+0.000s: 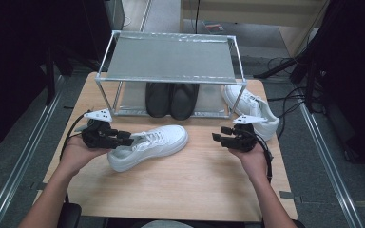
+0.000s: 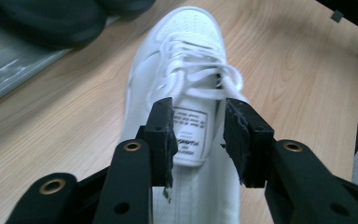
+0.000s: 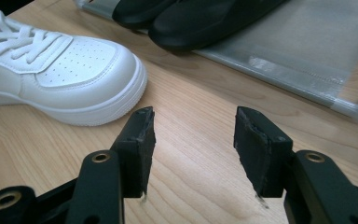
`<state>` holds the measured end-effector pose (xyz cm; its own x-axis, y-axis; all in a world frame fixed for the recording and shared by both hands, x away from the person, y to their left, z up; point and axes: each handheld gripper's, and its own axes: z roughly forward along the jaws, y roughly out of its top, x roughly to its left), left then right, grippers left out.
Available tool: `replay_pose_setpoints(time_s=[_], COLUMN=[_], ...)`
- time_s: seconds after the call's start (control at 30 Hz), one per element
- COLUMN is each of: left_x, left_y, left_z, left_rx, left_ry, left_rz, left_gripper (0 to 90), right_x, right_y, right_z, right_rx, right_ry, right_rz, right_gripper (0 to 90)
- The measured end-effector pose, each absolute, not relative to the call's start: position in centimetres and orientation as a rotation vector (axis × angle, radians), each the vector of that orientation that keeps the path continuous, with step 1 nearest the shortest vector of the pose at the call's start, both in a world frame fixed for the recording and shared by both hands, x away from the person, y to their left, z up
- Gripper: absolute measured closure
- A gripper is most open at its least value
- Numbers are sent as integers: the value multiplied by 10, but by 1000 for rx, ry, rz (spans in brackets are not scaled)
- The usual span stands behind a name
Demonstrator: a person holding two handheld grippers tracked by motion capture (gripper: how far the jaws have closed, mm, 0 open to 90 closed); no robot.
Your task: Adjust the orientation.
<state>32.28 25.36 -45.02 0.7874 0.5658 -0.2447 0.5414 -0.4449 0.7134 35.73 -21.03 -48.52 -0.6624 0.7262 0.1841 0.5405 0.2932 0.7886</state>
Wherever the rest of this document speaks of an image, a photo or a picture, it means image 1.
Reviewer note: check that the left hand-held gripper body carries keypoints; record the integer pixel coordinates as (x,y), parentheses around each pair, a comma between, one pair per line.
(99,136)

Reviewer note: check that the wooden cabinet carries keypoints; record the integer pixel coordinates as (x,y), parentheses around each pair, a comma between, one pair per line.
(253,12)

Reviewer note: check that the person's left hand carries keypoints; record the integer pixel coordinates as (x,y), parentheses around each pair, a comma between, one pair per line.
(79,155)

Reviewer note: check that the metal shoe rack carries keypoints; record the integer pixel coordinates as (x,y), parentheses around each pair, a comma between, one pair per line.
(171,57)

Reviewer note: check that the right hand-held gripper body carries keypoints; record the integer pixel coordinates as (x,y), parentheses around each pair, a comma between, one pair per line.
(242,141)

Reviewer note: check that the metal floor rail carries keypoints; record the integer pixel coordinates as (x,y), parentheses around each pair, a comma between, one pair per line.
(332,171)
(15,177)

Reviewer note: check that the dark curtain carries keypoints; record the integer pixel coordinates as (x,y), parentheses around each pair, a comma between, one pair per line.
(12,63)

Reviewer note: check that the black chair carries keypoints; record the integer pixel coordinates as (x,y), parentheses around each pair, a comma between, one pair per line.
(69,217)

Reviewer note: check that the person's right hand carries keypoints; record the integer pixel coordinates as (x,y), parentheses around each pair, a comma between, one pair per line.
(252,161)

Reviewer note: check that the small red item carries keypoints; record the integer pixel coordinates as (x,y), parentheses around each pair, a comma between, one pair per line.
(215,27)

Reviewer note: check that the white sneaker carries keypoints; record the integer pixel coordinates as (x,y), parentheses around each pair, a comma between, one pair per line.
(158,142)
(250,104)

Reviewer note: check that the black equipment stand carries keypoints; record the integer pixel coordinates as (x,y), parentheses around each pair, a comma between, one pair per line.
(345,63)

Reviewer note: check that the grey tape piece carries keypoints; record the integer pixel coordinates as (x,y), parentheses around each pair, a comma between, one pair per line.
(291,196)
(37,186)

